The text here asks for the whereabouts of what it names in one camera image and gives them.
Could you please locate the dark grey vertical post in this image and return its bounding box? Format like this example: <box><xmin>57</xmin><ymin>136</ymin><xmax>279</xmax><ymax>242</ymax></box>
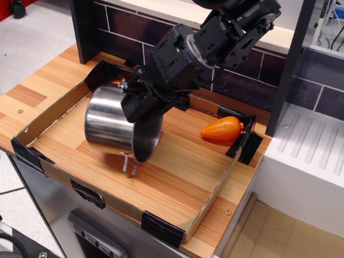
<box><xmin>266</xmin><ymin>0</ymin><xmax>319</xmax><ymax>137</ymax></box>

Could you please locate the dark grey left post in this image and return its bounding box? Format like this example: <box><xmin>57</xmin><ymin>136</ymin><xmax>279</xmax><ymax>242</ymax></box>
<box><xmin>69</xmin><ymin>1</ymin><xmax>116</xmax><ymax>64</ymax></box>

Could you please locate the orange plastic toy carrot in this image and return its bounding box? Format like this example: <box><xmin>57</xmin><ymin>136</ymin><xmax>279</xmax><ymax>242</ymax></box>
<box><xmin>200</xmin><ymin>116</ymin><xmax>244</xmax><ymax>141</ymax></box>

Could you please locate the white toy sink drainboard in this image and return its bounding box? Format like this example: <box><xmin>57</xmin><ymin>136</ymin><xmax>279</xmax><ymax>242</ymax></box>
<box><xmin>254</xmin><ymin>105</ymin><xmax>343</xmax><ymax>237</ymax></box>

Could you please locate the orange transparent pot lid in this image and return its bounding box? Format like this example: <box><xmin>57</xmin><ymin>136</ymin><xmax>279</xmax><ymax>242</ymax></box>
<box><xmin>109</xmin><ymin>78</ymin><xmax>127</xmax><ymax>88</ymax></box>

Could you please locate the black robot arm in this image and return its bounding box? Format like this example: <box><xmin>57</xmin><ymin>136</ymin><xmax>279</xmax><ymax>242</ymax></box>
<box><xmin>121</xmin><ymin>1</ymin><xmax>281</xmax><ymax>123</ymax></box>

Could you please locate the light wooden shelf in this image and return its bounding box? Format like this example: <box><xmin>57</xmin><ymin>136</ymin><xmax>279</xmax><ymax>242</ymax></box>
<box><xmin>103</xmin><ymin>1</ymin><xmax>294</xmax><ymax>54</ymax></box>

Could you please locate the stainless steel pot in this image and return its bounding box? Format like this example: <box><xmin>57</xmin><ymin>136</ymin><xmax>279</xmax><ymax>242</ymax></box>
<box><xmin>84</xmin><ymin>84</ymin><xmax>163</xmax><ymax>177</ymax></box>

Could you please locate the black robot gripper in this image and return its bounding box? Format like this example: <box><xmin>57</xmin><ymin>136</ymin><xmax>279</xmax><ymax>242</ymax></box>
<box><xmin>121</xmin><ymin>24</ymin><xmax>206</xmax><ymax>123</ymax></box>

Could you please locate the cardboard fence with black tape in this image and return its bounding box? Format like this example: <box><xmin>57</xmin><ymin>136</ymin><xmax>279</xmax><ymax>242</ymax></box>
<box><xmin>11</xmin><ymin>61</ymin><xmax>262</xmax><ymax>247</ymax></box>

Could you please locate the grey toy oven front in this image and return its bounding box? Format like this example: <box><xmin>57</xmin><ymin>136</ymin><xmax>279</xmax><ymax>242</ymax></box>
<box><xmin>67</xmin><ymin>212</ymin><xmax>128</xmax><ymax>258</ymax></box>

